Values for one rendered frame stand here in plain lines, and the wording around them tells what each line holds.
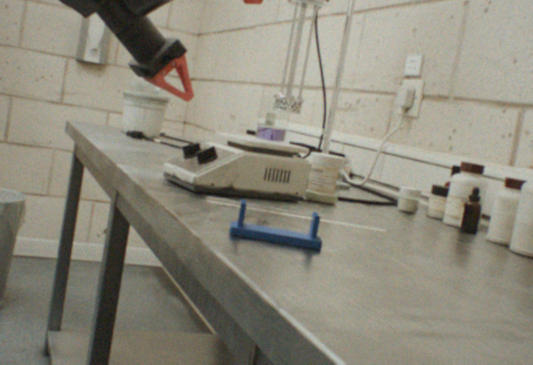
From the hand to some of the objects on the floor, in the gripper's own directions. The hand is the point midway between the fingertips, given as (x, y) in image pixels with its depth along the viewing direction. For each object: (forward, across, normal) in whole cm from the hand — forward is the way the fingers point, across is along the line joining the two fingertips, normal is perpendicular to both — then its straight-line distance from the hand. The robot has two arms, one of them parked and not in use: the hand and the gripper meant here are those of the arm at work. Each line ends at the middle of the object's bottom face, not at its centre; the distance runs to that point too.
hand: (187, 95), depth 110 cm
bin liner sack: (+50, -157, -75) cm, 181 cm away
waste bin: (+51, -157, -76) cm, 182 cm away
